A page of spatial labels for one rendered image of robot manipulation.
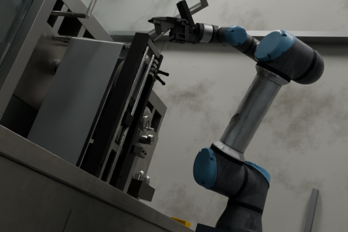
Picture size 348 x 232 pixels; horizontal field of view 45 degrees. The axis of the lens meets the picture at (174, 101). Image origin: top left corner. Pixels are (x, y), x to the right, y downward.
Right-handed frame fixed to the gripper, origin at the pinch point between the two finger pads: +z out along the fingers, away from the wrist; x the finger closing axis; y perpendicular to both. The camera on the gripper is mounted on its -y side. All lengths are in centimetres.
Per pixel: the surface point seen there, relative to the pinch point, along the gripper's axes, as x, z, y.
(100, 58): 1.2, 19.1, 18.1
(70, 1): 23.8, 28.6, -8.0
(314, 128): 128, -195, 30
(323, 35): 137, -209, -54
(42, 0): -66, 46, 20
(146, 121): 16.4, -5.9, 39.4
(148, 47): -13.9, 5.8, 14.7
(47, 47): 19.9, 36.1, 13.4
